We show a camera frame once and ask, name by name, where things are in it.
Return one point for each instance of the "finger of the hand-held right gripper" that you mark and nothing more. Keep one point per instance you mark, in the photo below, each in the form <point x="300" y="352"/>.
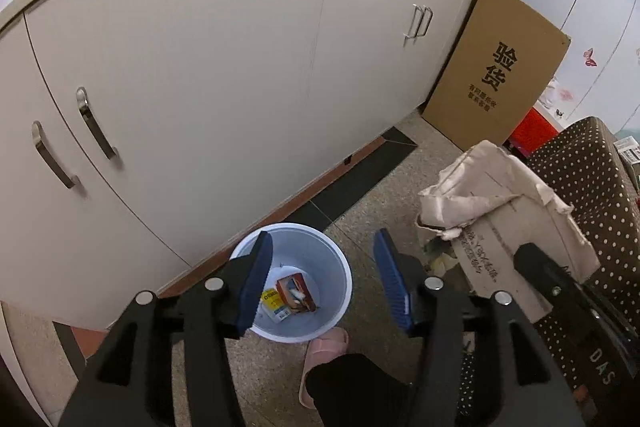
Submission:
<point x="537" y="264"/>

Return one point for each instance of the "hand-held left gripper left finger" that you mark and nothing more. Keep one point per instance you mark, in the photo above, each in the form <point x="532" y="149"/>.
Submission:
<point x="252" y="287"/>

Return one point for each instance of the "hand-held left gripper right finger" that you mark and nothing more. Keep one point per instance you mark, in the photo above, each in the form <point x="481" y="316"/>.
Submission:
<point x="395" y="287"/>

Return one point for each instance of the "light blue trash bin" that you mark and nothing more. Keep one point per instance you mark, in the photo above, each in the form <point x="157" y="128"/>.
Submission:
<point x="320" y="252"/>

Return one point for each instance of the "yellow packet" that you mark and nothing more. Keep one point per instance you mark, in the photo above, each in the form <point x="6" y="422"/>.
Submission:
<point x="274" y="303"/>

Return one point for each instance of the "orange box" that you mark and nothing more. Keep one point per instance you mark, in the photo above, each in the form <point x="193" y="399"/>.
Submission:
<point x="300" y="289"/>

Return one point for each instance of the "pink slipper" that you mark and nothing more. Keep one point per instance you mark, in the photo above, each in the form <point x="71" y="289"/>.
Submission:
<point x="330" y="342"/>

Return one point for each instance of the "crumpled cardboard and cloth pile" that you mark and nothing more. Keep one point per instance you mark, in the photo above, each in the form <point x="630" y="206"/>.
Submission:
<point x="490" y="187"/>

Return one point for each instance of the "person's leg in black trousers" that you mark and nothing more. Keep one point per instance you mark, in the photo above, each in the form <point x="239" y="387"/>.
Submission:
<point x="360" y="387"/>

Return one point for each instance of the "brown polka dot tablecloth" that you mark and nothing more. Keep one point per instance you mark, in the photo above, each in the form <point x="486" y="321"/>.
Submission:
<point x="585" y="167"/>

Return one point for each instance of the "red box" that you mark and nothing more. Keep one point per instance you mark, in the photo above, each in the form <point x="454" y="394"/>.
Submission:
<point x="532" y="129"/>

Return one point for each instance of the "large brown cardboard box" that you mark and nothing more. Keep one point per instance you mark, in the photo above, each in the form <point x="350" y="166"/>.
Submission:
<point x="500" y="72"/>

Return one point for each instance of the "white cabinet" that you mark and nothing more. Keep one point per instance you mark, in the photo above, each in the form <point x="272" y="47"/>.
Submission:
<point x="200" y="82"/>

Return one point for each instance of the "pink butterfly sticker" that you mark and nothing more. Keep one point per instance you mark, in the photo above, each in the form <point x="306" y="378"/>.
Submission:
<point x="590" y="57"/>

